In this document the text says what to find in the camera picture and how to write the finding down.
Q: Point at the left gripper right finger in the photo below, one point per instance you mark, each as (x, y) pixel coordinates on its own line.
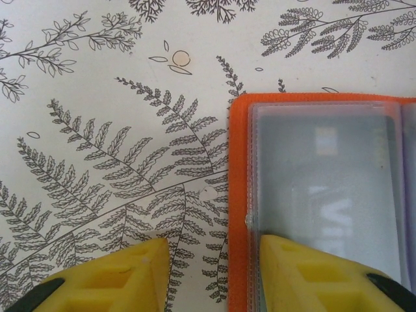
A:
(318, 286)

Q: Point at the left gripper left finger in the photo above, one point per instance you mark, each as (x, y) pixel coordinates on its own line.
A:
(113, 286)

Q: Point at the black VIP credit card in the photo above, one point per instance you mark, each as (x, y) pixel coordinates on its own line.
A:
(325, 162)

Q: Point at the orange card holder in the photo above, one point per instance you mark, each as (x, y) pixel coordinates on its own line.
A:
(239, 162)

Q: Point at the floral tablecloth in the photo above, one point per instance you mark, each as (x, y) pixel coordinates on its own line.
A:
(97, 97)

